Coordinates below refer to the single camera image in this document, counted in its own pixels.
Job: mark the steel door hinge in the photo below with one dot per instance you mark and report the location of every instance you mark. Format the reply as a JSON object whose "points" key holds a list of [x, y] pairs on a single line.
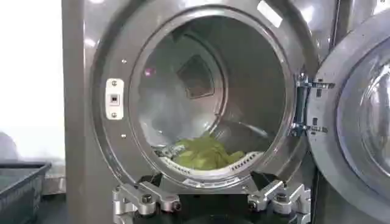
{"points": [[304, 105]]}

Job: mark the grey dryer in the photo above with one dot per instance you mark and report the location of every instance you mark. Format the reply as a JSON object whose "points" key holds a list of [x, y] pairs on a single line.
{"points": [[91, 121]]}

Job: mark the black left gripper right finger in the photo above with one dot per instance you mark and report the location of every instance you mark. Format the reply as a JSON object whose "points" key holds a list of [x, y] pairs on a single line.
{"points": [[274, 196]]}

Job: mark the green garment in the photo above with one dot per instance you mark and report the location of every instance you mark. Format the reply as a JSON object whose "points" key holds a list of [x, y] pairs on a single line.
{"points": [[205, 153]]}

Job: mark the dark grey laundry basket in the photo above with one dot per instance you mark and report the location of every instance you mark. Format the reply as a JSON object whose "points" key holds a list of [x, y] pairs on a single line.
{"points": [[18, 190]]}

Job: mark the white door latch plate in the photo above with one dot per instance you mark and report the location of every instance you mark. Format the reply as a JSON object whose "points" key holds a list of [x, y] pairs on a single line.
{"points": [[114, 98]]}

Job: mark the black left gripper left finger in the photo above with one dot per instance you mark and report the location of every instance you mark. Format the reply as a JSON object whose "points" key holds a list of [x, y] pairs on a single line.
{"points": [[143, 194]]}

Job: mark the round glass dryer door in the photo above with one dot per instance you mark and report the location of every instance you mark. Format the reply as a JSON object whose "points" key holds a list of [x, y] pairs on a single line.
{"points": [[350, 121]]}

